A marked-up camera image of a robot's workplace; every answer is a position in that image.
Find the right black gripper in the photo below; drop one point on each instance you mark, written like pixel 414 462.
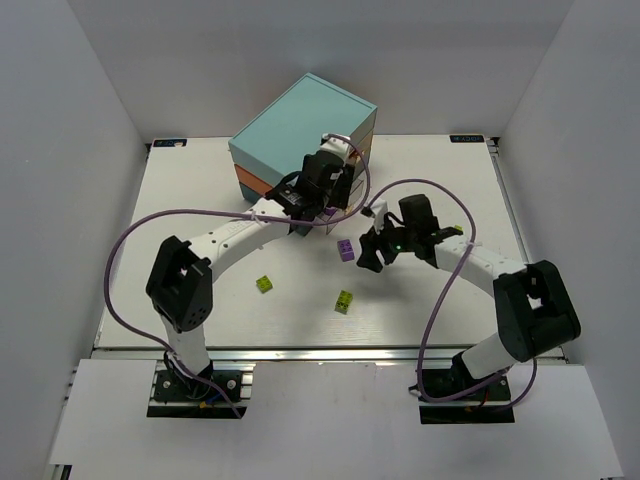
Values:
pixel 376 247

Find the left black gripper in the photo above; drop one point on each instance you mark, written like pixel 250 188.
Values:
pixel 333 195

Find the clear bottom drawer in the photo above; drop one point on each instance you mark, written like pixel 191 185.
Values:
pixel 355 197

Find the purple 2x3 lego brick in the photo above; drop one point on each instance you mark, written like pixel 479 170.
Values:
pixel 345 250

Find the lime patterned lego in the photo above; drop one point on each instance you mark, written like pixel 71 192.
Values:
pixel 343 302

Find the lime 2x2 lego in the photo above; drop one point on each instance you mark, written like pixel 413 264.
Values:
pixel 264 284

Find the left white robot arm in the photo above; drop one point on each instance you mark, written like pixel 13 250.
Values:
pixel 181 282

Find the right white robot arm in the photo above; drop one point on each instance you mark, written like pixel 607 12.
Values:
pixel 534 312

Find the teal orange drawer cabinet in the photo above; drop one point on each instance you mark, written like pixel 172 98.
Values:
pixel 275 142

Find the right blue label sticker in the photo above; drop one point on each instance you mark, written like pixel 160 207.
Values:
pixel 467 138

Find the blue label sticker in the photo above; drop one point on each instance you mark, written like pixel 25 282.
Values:
pixel 169 143
pixel 467 138

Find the left blue label sticker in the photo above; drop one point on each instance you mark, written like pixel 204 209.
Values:
pixel 169 143

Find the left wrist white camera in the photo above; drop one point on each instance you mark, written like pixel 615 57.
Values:
pixel 336 145

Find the wrist white camera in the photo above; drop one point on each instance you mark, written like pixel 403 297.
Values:
pixel 377 212
pixel 336 145

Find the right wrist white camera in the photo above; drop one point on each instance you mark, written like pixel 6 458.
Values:
pixel 377 212

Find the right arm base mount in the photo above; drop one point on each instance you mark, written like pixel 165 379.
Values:
pixel 459 399

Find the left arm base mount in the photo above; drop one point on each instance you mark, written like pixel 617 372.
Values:
pixel 176 395

